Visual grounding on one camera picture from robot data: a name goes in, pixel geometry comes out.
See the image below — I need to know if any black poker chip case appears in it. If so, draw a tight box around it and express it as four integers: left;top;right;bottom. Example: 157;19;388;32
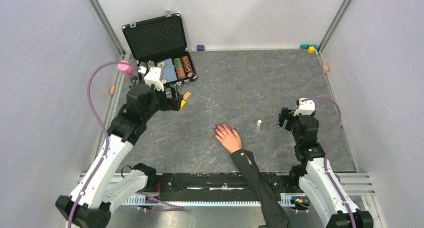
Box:
121;13;198;85

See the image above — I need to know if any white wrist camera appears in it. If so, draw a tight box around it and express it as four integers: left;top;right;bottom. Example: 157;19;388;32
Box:
293;98;316;116
138;66;165;92

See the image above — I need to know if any mannequin hand with red nails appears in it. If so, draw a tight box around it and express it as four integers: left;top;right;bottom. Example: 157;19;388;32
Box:
214;123;242;153

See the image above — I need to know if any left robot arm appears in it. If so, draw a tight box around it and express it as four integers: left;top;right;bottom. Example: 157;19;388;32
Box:
55;83;183;227

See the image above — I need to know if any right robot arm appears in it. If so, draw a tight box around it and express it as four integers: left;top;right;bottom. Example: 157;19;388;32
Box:
278;107;374;227

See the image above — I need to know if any yellow block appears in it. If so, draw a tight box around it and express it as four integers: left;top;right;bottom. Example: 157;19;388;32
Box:
180;100;186;110

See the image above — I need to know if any orange wooden block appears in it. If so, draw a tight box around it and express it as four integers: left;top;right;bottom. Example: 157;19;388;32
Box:
183;91;191;100

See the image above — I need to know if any pink microphone on tripod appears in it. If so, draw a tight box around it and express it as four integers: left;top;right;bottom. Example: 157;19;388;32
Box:
117;60;138;84

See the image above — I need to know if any teal block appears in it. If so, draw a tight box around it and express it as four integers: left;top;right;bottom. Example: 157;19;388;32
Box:
299;44;318;50

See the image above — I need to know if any clear nail polish bottle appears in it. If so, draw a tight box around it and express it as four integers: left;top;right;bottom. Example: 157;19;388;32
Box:
255;120;262;131

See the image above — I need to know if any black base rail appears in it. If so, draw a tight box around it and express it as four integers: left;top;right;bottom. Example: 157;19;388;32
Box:
124;171;312;211

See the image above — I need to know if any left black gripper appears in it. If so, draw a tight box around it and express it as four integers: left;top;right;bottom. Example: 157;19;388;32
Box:
142;83;184;121

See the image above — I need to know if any yellow cube in corner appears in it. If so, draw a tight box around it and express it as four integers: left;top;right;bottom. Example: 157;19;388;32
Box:
307;46;316;54

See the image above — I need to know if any purple cable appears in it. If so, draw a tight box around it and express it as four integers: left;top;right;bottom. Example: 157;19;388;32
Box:
300;96;358;228
67;61;186;228

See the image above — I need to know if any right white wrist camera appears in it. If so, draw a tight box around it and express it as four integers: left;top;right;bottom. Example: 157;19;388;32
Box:
293;98;316;116

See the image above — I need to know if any black pinstripe sleeve forearm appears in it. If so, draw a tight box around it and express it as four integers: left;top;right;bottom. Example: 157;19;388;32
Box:
230;149;291;227

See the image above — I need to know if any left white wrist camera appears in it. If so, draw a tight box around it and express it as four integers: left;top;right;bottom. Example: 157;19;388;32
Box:
138;66;165;92

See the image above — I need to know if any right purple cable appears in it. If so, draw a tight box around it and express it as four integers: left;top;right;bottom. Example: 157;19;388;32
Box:
300;96;358;228

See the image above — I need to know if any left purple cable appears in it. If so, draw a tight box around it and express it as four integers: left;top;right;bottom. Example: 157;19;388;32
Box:
67;61;186;228

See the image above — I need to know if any purple cube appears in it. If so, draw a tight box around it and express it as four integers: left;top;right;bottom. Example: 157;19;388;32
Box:
196;45;205;52

